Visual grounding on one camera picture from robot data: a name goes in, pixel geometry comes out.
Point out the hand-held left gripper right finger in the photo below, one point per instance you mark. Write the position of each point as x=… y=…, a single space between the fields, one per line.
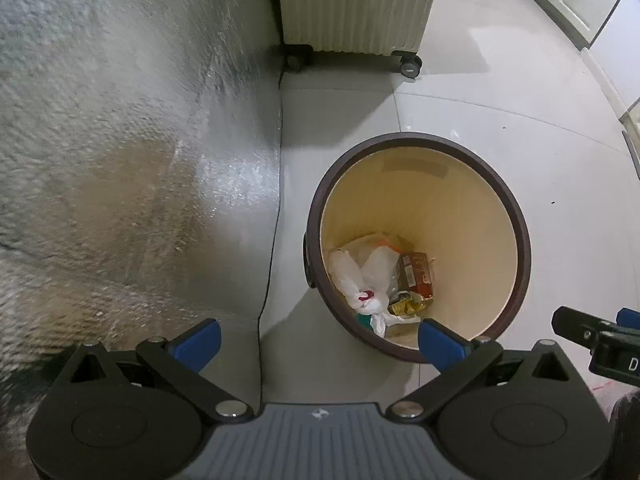
x=440 y=342

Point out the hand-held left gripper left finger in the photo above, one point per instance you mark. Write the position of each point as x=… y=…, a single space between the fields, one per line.
x=197 y=342

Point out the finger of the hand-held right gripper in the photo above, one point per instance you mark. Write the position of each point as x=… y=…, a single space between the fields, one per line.
x=630 y=317
x=582 y=324

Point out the gold foil wrapper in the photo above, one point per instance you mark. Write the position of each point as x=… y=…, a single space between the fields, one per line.
x=407 y=305

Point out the red brown carton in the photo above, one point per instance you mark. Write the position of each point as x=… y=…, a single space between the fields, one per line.
x=417 y=272

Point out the white plastic bag red print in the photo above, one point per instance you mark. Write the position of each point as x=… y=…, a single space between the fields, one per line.
x=372 y=272

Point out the beige trash bin brown rim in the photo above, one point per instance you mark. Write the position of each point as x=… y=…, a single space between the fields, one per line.
x=425 y=195

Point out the dark cloth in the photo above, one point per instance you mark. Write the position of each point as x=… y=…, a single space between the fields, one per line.
x=627 y=435

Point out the clear plastic bag orange strip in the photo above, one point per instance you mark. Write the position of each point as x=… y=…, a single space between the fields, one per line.
x=372 y=242

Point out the silver foil mat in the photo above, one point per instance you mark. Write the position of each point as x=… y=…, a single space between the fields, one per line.
x=125 y=160

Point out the white cabinet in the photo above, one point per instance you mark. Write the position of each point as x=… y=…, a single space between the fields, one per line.
x=633 y=112

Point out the cream ribbed suitcase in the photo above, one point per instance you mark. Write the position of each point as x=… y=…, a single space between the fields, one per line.
x=355 y=5

